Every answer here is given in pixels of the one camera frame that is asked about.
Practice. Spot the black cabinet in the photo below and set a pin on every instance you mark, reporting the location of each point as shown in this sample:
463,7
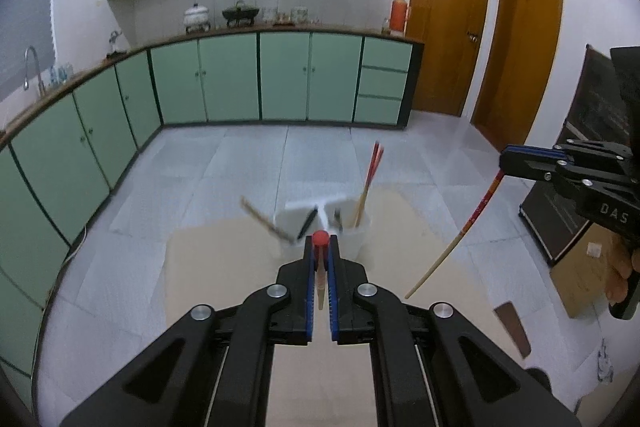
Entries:
595,97

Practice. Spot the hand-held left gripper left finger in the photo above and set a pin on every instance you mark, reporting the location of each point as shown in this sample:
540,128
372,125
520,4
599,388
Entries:
311,302

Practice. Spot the orange thermos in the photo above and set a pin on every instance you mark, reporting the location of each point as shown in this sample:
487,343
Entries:
399,14

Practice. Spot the small figurine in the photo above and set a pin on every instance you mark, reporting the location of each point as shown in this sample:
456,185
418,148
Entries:
116,42

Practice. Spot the beige table cloth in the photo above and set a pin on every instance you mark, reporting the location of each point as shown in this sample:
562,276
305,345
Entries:
210,267

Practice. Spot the white plastic container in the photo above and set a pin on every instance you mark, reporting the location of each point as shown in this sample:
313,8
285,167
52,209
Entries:
286,221
362,237

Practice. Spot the wooden door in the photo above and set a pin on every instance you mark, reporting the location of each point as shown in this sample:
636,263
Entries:
445,22
520,57

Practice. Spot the plain cardboard box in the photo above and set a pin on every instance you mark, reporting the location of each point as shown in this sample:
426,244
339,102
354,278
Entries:
582,272

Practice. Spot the grey window blind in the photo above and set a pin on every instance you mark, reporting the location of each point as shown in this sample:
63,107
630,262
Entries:
30,32

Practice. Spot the black pot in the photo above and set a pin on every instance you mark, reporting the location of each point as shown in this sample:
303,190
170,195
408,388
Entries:
240,13

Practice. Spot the white pot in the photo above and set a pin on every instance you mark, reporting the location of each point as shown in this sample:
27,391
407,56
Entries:
196,17

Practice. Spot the dark chopstick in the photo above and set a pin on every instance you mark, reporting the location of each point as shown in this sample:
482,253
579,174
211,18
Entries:
309,222

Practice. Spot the person's right hand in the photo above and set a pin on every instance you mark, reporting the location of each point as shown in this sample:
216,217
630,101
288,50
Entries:
617,282

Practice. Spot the wooden chopstick red end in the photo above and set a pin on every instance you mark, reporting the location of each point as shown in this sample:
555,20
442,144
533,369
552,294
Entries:
374,179
369,179
465,227
320,238

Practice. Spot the brown board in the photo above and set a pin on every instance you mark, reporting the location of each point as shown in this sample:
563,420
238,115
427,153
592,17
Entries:
512,329

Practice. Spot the plain wooden chopstick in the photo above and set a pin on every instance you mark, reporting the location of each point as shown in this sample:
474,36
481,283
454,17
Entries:
260,217

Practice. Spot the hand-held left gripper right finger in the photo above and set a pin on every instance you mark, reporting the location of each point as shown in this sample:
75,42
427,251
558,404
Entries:
334,302

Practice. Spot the green base cabinet run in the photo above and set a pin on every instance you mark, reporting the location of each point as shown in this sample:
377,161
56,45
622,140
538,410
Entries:
225,77

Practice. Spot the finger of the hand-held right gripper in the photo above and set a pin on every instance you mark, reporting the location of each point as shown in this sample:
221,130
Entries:
530,150
525,166

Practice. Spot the row of glass jars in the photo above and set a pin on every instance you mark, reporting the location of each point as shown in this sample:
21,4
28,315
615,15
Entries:
295,14

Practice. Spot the metal faucet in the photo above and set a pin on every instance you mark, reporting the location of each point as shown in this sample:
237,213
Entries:
31,67

